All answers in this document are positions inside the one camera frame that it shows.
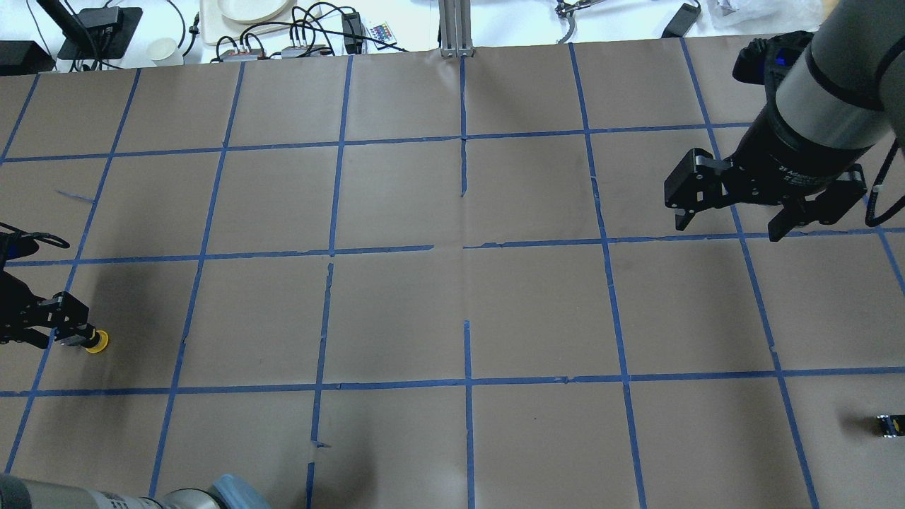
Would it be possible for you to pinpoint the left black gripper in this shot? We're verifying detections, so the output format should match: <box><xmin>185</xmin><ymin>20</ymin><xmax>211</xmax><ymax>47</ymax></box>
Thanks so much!
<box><xmin>1</xmin><ymin>226</ymin><xmax>91</xmax><ymax>350</ymax></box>

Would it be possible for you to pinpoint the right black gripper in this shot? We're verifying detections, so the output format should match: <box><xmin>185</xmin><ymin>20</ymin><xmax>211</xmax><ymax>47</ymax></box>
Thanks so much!
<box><xmin>665</xmin><ymin>106</ymin><xmax>868</xmax><ymax>242</ymax></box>

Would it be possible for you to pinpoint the yellow push button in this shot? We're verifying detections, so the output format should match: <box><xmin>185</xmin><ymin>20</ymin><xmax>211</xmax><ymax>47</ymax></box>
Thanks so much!
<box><xmin>56</xmin><ymin>323</ymin><xmax>110</xmax><ymax>354</ymax></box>

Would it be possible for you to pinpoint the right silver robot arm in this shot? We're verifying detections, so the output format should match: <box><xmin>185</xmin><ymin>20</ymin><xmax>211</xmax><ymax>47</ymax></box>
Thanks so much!
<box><xmin>663</xmin><ymin>1</ymin><xmax>904</xmax><ymax>242</ymax></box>

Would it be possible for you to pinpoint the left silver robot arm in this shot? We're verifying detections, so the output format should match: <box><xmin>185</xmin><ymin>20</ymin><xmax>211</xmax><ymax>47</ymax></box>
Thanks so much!
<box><xmin>1</xmin><ymin>223</ymin><xmax>270</xmax><ymax>508</ymax></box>

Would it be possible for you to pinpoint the green push button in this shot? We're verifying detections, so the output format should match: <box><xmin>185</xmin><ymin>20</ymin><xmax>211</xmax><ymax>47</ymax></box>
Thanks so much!
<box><xmin>876</xmin><ymin>414</ymin><xmax>905</xmax><ymax>438</ymax></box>

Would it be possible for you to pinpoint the black power adapter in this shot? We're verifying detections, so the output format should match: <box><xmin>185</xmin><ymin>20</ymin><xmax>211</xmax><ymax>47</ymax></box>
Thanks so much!
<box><xmin>660</xmin><ymin>1</ymin><xmax>702</xmax><ymax>39</ymax></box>

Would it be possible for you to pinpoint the white paper cup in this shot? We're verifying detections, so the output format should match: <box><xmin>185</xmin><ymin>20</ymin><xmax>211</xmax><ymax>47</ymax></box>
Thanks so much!
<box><xmin>146</xmin><ymin>37</ymin><xmax>184</xmax><ymax>66</ymax></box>

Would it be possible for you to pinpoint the usb hub box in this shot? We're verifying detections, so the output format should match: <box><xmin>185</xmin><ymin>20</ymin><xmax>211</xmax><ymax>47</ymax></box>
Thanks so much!
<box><xmin>213</xmin><ymin>46</ymin><xmax>262</xmax><ymax>62</ymax></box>
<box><xmin>279</xmin><ymin>43</ymin><xmax>333</xmax><ymax>60</ymax></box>

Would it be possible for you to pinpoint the beige round plate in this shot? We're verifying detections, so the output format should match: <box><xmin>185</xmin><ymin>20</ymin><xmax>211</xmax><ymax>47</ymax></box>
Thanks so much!
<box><xmin>216</xmin><ymin>0</ymin><xmax>292</xmax><ymax>25</ymax></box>

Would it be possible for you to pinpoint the rgb remote control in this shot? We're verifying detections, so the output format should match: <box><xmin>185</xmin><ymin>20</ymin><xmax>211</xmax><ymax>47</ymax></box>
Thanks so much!
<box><xmin>368</xmin><ymin>22</ymin><xmax>397</xmax><ymax>46</ymax></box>

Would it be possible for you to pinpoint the aluminium frame post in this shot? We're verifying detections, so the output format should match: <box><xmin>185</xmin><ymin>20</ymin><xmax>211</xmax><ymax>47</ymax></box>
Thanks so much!
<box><xmin>438</xmin><ymin>0</ymin><xmax>474</xmax><ymax>59</ymax></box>

